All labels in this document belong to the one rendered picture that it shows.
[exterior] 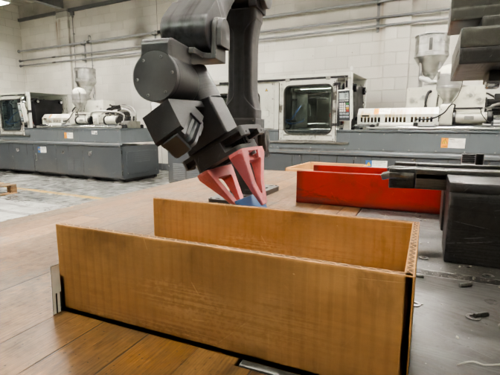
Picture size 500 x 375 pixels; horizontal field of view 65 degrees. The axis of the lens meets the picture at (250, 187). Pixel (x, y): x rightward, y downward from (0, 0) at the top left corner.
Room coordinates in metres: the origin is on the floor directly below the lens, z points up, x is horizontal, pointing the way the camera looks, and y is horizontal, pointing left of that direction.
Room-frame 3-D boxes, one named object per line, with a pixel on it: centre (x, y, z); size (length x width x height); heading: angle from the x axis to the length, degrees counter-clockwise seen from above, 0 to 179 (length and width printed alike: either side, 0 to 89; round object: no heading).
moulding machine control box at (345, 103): (4.97, -1.20, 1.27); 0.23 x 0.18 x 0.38; 152
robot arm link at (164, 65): (0.51, 0.09, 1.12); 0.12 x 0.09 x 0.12; 162
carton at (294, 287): (0.28, 0.01, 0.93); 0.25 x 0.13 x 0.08; 66
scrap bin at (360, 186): (0.72, -0.22, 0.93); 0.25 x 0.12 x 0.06; 66
